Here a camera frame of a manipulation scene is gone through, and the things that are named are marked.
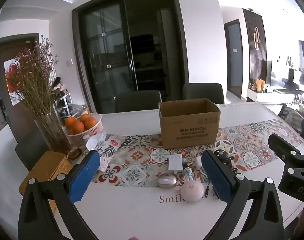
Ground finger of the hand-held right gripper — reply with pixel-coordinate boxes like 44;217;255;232
268;134;304;167

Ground small brown bowl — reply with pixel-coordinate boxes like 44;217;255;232
67;148;82;159

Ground dark grey side chair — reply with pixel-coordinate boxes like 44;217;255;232
15;130;50;172

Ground white slatted fruit basket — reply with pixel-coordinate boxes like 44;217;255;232
63;113;103;146

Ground brown cardboard box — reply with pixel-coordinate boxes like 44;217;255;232
158;98;221;150

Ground glass vase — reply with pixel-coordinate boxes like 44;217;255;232
34;112;72;155

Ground pink round device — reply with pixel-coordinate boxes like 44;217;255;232
180;181;205;202

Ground woven yellow mat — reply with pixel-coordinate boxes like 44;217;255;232
19;151;74;215

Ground dark interior door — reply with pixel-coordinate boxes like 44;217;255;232
224;19;243;98

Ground silver computer mouse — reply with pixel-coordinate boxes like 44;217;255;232
156;174;177;188

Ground white television cabinet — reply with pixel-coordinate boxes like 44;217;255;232
247;86;300;103

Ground red door decoration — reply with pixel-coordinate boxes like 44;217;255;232
4;57;25;105

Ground patterned tile-print table runner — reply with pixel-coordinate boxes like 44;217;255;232
92;119;303;188

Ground floral tissue pouch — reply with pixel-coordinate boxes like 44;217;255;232
86;134;122;173

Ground dark grey bag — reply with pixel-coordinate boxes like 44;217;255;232
71;104;88;117

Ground black cable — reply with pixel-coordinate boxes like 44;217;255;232
204;174;211;197

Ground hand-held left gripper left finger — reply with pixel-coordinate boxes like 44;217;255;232
18;150;100;240

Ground brown wooden door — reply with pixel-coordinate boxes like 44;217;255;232
0;33;40;140

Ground grey dining chair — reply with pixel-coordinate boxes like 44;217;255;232
116;90;162;113
182;83;225;105

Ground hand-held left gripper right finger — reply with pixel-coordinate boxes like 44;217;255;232
201;150;285;240

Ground dried pink flower bunch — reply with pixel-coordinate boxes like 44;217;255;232
6;36;60;120

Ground dark framed glass sliding door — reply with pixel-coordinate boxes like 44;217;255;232
71;0;190;114

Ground white rectangular adapter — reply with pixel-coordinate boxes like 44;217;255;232
168;155;183;173

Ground white cubby shelf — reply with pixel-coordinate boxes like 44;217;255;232
52;76;73;118

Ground flat television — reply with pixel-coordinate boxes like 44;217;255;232
267;60;274;87

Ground black round plug adapter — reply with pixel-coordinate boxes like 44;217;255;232
214;149;234;166

